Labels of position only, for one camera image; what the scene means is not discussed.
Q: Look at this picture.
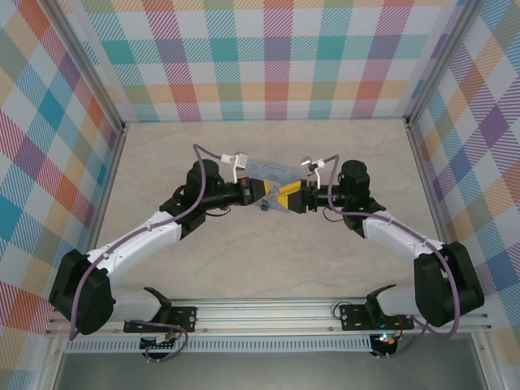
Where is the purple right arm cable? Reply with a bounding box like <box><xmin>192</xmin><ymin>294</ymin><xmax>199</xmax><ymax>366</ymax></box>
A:
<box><xmin>312</xmin><ymin>154</ymin><xmax>462</xmax><ymax>361</ymax></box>

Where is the long aluminium base rail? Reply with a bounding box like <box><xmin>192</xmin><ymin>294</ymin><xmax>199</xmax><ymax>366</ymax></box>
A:
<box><xmin>43</xmin><ymin>297</ymin><xmax>495</xmax><ymax>338</ymax></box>

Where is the white slotted cable duct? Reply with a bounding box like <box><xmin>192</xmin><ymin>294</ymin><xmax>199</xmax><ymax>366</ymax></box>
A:
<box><xmin>63</xmin><ymin>339</ymin><xmax>374</xmax><ymax>353</ymax></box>

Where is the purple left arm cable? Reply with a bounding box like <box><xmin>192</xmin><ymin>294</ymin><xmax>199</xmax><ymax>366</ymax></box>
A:
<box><xmin>67</xmin><ymin>143</ymin><xmax>236</xmax><ymax>362</ymax></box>

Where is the aluminium side rail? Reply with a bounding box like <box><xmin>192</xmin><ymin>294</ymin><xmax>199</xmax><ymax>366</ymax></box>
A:
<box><xmin>405</xmin><ymin>117</ymin><xmax>468</xmax><ymax>301</ymax></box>
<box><xmin>71</xmin><ymin>121</ymin><xmax>129</xmax><ymax>306</ymax></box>

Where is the light blue zip pouch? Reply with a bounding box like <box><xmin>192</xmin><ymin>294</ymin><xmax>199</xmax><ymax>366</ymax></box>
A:
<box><xmin>245</xmin><ymin>158</ymin><xmax>304</xmax><ymax>215</ymax></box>

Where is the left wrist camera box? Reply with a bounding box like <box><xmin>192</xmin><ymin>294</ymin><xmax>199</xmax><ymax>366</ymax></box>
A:
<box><xmin>231</xmin><ymin>152</ymin><xmax>249</xmax><ymax>184</ymax></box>

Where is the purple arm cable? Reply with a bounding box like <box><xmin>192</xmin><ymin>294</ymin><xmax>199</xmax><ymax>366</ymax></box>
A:
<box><xmin>312</xmin><ymin>154</ymin><xmax>462</xmax><ymax>361</ymax></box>
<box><xmin>67</xmin><ymin>143</ymin><xmax>236</xmax><ymax>362</ymax></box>

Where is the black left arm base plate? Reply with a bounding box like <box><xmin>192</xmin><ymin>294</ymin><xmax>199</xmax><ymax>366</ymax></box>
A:
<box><xmin>123</xmin><ymin>305</ymin><xmax>198</xmax><ymax>335</ymax></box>

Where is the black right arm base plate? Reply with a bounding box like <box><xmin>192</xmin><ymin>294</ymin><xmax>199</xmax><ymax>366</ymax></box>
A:
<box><xmin>338</xmin><ymin>303</ymin><xmax>416</xmax><ymax>332</ymax></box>

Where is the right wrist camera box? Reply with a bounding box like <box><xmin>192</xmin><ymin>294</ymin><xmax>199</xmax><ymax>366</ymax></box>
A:
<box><xmin>300</xmin><ymin>156</ymin><xmax>324</xmax><ymax>188</ymax></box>

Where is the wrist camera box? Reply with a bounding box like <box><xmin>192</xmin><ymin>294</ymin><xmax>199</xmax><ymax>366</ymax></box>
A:
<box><xmin>300</xmin><ymin>156</ymin><xmax>324</xmax><ymax>188</ymax></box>
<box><xmin>231</xmin><ymin>152</ymin><xmax>249</xmax><ymax>184</ymax></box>

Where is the aluminium corner post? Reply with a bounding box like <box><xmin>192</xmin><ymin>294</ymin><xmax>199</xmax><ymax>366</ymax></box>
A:
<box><xmin>47</xmin><ymin>0</ymin><xmax>128</xmax><ymax>135</ymax></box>
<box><xmin>405</xmin><ymin>0</ymin><xmax>476</xmax><ymax>131</ymax></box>

